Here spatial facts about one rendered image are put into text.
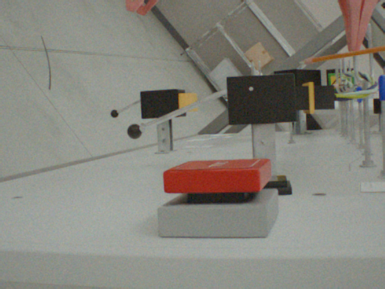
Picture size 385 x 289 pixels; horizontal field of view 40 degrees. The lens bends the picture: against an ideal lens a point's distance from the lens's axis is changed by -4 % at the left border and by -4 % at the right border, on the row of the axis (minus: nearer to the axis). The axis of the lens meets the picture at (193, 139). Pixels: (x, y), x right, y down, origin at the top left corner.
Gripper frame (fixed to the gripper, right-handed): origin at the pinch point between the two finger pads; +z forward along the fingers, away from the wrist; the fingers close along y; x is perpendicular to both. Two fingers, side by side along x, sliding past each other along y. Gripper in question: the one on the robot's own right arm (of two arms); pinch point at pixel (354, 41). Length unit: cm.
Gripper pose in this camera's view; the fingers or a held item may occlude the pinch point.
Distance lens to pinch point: 43.9
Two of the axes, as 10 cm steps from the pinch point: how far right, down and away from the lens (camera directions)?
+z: -1.0, 9.9, 0.7
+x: -1.3, 0.6, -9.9
